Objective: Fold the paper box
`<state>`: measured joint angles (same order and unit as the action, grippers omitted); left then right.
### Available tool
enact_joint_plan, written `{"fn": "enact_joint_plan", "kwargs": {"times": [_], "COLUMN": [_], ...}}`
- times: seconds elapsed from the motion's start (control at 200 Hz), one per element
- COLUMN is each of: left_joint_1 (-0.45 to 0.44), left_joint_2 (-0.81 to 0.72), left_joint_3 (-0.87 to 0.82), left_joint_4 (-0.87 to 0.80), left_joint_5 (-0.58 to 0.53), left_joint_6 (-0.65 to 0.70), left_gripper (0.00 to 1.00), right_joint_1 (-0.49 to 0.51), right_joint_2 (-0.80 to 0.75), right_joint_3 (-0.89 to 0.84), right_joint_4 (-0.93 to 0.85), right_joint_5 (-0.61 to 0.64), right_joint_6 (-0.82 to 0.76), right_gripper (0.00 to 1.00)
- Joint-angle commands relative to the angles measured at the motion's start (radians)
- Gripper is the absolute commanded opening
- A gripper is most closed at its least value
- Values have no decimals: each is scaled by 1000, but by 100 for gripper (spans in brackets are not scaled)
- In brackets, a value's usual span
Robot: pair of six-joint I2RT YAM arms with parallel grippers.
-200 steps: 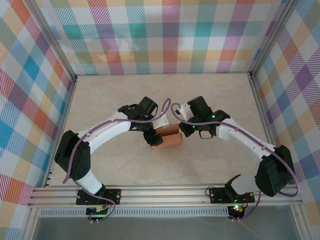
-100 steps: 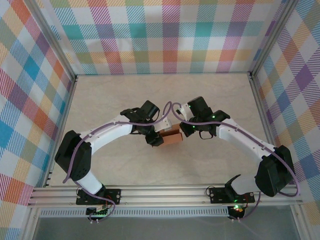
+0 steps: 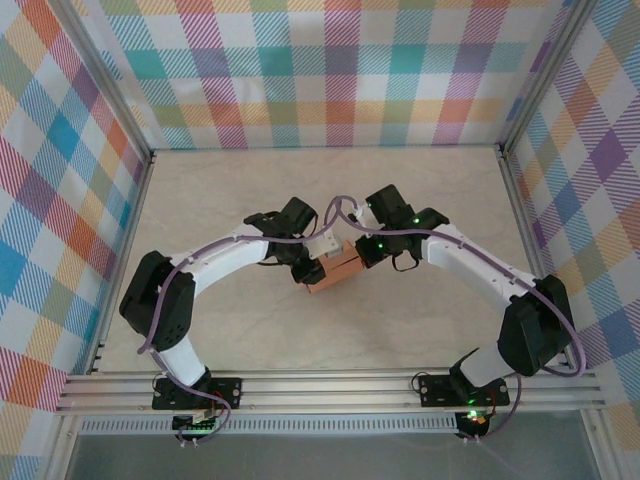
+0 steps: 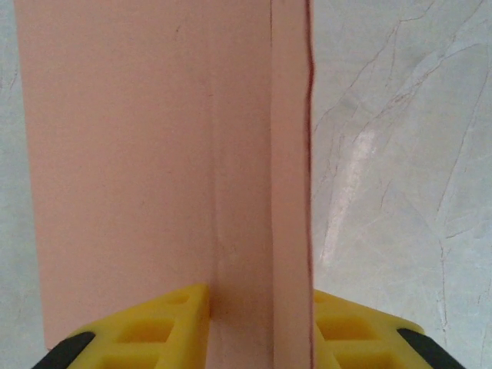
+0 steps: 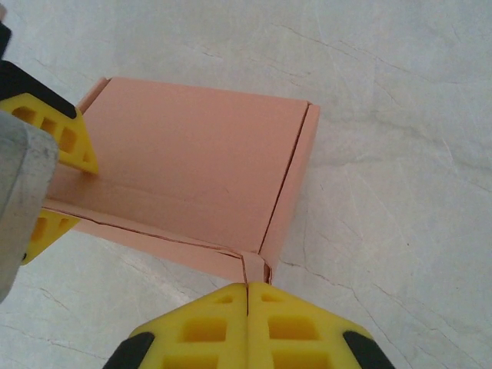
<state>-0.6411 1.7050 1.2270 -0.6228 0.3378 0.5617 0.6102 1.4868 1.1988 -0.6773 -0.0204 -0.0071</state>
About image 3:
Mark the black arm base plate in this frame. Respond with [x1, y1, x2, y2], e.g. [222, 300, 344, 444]
[417, 372, 511, 407]
[151, 375, 245, 411]

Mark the orange paper box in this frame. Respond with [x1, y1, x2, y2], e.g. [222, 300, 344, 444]
[298, 248, 364, 297]

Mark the aluminium frame post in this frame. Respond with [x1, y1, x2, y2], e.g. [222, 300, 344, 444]
[497, 0, 599, 156]
[58, 0, 156, 164]

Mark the aluminium mounting rail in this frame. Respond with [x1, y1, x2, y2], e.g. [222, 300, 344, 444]
[54, 368, 609, 416]

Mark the black round controller with LED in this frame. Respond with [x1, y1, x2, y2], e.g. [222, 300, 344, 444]
[455, 408, 494, 437]

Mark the aluminium frame leg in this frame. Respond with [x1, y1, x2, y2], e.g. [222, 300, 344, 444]
[42, 414, 81, 480]
[582, 409, 619, 480]

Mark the green circuit board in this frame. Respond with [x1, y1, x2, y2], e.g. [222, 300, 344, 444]
[172, 408, 224, 435]

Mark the grey slotted cable duct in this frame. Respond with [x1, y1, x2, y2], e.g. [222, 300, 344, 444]
[78, 412, 461, 435]

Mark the purple cable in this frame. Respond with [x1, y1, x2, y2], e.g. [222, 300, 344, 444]
[137, 196, 354, 446]
[349, 197, 587, 444]

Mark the aluminium side rail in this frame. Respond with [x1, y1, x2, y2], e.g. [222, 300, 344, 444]
[497, 144, 576, 371]
[82, 149, 157, 376]

